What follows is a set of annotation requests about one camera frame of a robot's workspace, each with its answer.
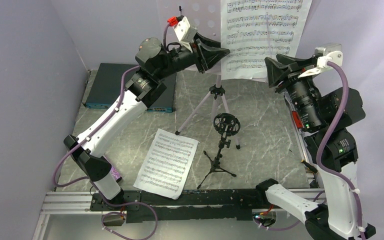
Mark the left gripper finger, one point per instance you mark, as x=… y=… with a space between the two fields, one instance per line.
x=207 y=41
x=212 y=55

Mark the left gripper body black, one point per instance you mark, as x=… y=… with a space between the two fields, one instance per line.
x=179 y=60

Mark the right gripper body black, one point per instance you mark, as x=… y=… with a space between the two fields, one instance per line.
x=303 y=93

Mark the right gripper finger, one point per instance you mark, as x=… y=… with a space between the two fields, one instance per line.
x=287 y=60
x=276 y=72

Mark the lilac perforated music stand desk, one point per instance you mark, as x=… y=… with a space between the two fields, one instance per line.
x=204 y=14

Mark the sheet music page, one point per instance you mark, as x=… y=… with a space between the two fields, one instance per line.
x=257 y=29
x=166 y=166

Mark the black microphone tripod with shockmount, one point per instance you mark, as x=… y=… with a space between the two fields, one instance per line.
x=227 y=125

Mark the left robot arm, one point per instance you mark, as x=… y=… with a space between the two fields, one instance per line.
x=136 y=95

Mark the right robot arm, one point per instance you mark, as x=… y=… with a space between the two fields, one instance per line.
x=326 y=106

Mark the purple glitter tube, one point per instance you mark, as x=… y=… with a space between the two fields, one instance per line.
x=115 y=174

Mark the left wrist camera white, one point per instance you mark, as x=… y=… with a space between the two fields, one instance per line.
x=184 y=31

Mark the red handled wrench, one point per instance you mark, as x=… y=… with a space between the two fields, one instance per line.
x=295 y=116

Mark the yellow handled screwdriver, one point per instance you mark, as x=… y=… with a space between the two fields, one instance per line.
x=310 y=168

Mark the dark network switch box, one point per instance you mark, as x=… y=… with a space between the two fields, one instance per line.
x=105 y=89

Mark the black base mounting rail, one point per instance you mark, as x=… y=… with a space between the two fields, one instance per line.
x=209 y=204

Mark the aluminium frame rail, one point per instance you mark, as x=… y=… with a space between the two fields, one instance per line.
x=66 y=203

